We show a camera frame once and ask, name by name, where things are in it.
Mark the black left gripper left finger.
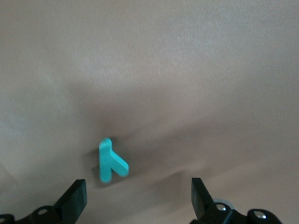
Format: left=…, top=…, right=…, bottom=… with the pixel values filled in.
left=29, top=179, right=87, bottom=224

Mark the teal letter y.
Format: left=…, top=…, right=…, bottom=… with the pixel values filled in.
left=98, top=137, right=129, bottom=184

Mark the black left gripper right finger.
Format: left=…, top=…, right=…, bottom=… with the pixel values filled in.
left=190, top=177, right=234, bottom=224

